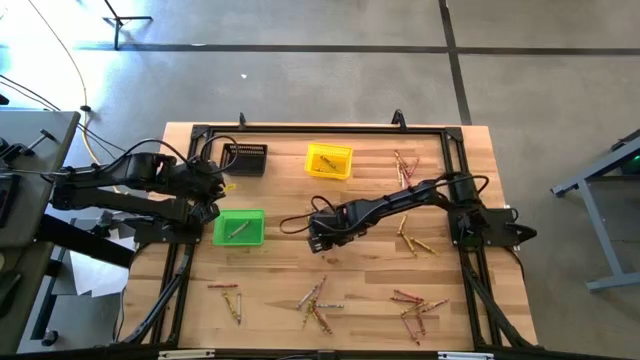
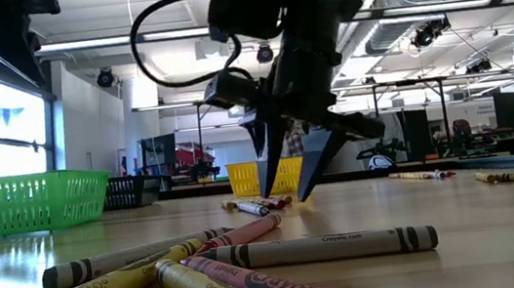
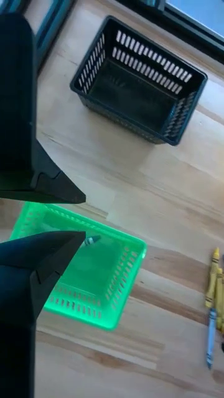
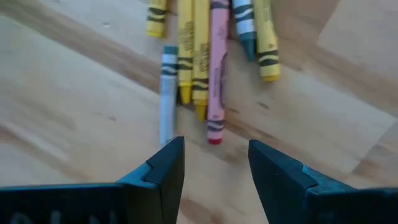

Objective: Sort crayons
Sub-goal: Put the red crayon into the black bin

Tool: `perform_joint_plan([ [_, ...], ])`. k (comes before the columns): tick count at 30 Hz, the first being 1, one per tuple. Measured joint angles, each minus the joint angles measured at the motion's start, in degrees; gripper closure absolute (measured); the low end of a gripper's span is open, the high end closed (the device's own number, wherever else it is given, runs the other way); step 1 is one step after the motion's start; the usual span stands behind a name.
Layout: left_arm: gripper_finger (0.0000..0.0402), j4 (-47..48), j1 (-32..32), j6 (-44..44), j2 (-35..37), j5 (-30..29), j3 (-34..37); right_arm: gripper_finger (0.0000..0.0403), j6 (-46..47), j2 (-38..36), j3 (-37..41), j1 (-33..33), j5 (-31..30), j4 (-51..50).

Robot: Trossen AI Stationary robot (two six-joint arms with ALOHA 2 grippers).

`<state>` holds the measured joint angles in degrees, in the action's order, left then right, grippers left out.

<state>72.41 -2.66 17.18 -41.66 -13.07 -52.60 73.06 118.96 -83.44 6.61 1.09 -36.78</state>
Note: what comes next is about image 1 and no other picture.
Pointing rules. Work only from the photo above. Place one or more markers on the black caster wheel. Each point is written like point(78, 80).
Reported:
point(50, 338)

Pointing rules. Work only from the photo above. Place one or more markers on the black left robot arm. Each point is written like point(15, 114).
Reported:
point(150, 172)

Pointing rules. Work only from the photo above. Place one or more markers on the black clamp tool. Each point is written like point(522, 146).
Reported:
point(15, 150)

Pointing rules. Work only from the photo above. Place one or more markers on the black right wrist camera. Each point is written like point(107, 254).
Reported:
point(327, 221)

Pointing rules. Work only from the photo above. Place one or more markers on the black horizontal frame beam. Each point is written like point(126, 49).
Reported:
point(350, 356)

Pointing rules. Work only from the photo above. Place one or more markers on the green plastic basket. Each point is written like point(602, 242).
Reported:
point(220, 220)

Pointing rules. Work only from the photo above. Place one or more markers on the black plastic basket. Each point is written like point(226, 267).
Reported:
point(245, 160)

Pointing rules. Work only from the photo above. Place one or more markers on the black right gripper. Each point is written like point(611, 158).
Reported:
point(345, 236)

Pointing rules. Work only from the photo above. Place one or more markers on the black tripod stand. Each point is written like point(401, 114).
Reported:
point(116, 35)

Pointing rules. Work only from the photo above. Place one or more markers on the grey crayon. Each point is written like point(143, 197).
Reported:
point(330, 306)
point(239, 309)
point(240, 229)
point(308, 297)

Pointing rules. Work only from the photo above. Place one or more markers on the white paper sheets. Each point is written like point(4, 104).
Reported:
point(95, 275)

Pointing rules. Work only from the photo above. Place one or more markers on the yellow plastic basket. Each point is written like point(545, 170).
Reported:
point(345, 152)

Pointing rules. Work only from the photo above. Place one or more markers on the black desk support beam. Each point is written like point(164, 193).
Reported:
point(85, 242)

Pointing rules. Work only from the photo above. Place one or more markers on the black frame clamp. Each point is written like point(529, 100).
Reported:
point(400, 121)
point(242, 121)

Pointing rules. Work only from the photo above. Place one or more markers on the grey-legged wooden workstation table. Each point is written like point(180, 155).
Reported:
point(600, 225)

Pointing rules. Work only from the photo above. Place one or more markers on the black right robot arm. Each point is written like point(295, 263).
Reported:
point(390, 202)

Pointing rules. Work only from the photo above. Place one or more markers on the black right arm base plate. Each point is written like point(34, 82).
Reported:
point(495, 222)

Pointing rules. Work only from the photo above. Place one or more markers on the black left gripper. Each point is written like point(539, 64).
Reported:
point(207, 182)

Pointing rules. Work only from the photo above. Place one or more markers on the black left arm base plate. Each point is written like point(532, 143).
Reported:
point(150, 234)

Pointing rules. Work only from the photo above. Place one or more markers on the white strip on beam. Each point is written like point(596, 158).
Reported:
point(465, 355)
point(185, 354)

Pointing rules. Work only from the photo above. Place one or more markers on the grey side desk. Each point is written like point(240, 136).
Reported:
point(40, 135)

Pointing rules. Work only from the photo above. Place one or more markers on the black computer tower green LEDs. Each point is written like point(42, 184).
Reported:
point(632, 162)

